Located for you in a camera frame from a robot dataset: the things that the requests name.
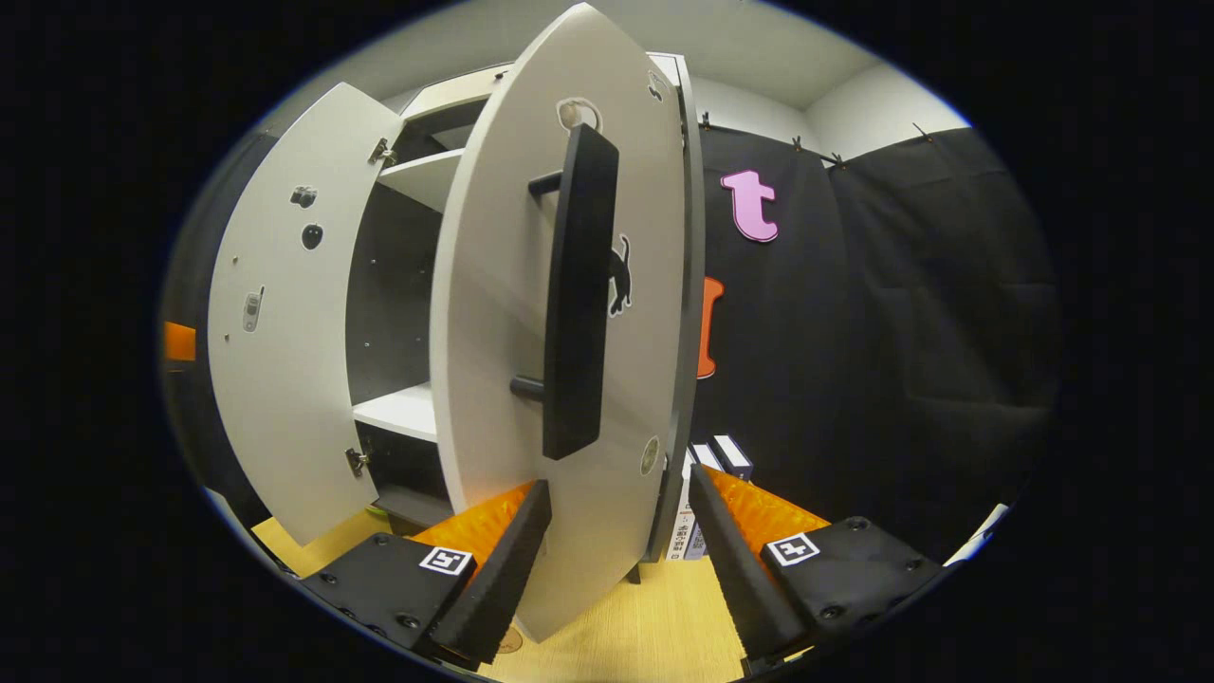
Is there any black backdrop cloth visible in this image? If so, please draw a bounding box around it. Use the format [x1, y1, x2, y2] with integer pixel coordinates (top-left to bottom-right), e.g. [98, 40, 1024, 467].
[159, 123, 1061, 570]

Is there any white cabinet shelf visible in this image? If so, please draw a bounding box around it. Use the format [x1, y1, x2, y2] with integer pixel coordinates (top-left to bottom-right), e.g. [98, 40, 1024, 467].
[377, 149, 466, 214]
[353, 382, 439, 444]

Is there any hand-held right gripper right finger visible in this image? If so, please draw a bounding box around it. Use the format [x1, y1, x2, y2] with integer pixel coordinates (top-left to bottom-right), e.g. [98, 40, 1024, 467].
[687, 462, 946, 665]

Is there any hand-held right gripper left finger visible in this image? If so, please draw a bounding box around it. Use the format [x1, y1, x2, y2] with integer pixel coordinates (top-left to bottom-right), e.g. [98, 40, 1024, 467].
[299, 479, 553, 670]

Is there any black door handle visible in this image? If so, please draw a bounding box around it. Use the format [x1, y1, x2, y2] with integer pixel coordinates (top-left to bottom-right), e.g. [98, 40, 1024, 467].
[510, 123, 620, 462]

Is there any white cabinet drawer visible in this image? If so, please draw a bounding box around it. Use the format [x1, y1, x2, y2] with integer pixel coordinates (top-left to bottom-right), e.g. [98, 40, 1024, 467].
[398, 62, 513, 134]

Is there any white side table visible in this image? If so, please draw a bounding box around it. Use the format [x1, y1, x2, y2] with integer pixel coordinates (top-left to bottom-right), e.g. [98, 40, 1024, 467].
[944, 503, 1012, 568]

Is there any white cabinet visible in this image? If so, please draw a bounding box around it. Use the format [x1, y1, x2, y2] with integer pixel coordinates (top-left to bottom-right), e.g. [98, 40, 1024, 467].
[343, 52, 708, 580]

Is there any white cabinet door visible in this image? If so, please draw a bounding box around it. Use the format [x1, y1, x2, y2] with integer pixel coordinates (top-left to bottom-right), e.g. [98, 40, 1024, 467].
[429, 3, 708, 644]
[207, 83, 406, 546]

